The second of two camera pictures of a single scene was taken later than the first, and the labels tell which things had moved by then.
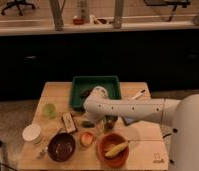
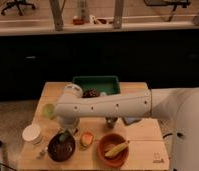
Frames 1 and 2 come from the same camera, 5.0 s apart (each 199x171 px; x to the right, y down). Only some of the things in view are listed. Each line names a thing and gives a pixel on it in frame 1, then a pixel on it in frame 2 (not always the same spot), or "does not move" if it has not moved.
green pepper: [88, 124] to [63, 136]
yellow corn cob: [115, 149] does not move
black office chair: [18, 4] does not move
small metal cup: [110, 121] does not move
